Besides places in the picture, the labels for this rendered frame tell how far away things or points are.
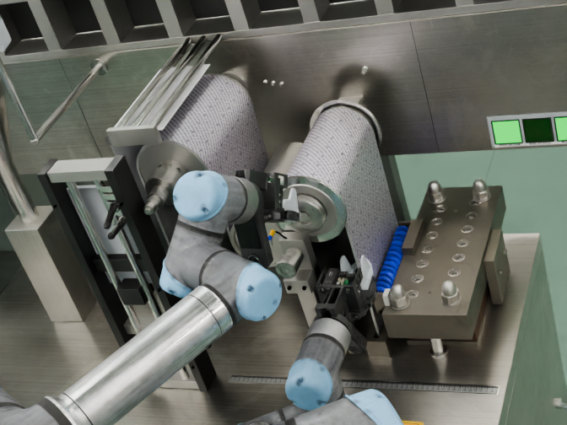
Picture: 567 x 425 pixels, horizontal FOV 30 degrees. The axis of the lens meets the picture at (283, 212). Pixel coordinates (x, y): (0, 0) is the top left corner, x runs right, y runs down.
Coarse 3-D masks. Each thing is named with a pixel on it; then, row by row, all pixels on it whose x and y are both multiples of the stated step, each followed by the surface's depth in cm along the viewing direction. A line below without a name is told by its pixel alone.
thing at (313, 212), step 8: (304, 200) 184; (312, 200) 185; (304, 208) 185; (312, 208) 184; (320, 208) 184; (304, 216) 186; (312, 216) 186; (320, 216) 185; (296, 224) 188; (304, 224) 187; (312, 224) 187; (320, 224) 186; (304, 232) 188; (312, 232) 188
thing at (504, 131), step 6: (498, 126) 203; (504, 126) 202; (510, 126) 202; (516, 126) 201; (498, 132) 204; (504, 132) 203; (510, 132) 203; (516, 132) 202; (498, 138) 204; (504, 138) 204; (510, 138) 204; (516, 138) 203
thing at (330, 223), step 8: (288, 192) 186; (296, 192) 186; (304, 192) 185; (312, 192) 184; (320, 192) 184; (320, 200) 185; (328, 200) 184; (328, 208) 186; (336, 208) 185; (328, 216) 187; (336, 216) 186; (328, 224) 188; (320, 232) 190
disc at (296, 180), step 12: (288, 180) 185; (300, 180) 184; (312, 180) 183; (324, 192) 184; (336, 192) 183; (336, 204) 185; (288, 228) 192; (336, 228) 188; (312, 240) 192; (324, 240) 191
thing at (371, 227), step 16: (368, 176) 199; (384, 176) 208; (368, 192) 199; (384, 192) 208; (368, 208) 199; (384, 208) 208; (352, 224) 191; (368, 224) 199; (384, 224) 207; (352, 240) 191; (368, 240) 199; (384, 240) 207; (368, 256) 198; (384, 256) 207
